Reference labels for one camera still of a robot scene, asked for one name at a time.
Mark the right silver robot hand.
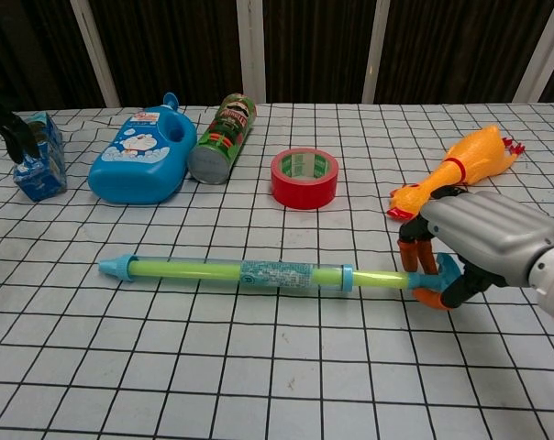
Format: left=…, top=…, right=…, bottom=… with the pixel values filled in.
left=397, top=188, right=554, bottom=313

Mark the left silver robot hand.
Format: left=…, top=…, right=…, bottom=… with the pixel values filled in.
left=0, top=98, right=42, bottom=165

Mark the green blue water pump toy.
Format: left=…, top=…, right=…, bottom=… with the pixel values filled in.
left=97, top=252, right=466, bottom=304

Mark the blue cookie box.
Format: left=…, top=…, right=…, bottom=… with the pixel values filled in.
left=11, top=111, right=69, bottom=203

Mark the yellow rubber chicken toy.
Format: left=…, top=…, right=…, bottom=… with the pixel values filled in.
left=386, top=124, right=526, bottom=224

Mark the blue detergent bottle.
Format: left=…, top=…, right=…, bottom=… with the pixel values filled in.
left=87, top=92, right=199, bottom=205

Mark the red tape roll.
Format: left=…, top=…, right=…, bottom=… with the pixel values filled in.
left=270, top=148, right=341, bottom=211

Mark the green Pringles can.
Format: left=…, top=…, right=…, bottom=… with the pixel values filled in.
left=186, top=93, right=258, bottom=185

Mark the white black-grid tablecloth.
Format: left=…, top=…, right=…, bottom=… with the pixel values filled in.
left=0, top=101, right=554, bottom=440

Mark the white railing post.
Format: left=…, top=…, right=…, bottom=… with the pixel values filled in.
left=512, top=0, right=554, bottom=104
left=69, top=0, right=121, bottom=108
left=360, top=0, right=402, bottom=105
left=236, top=0, right=266, bottom=105

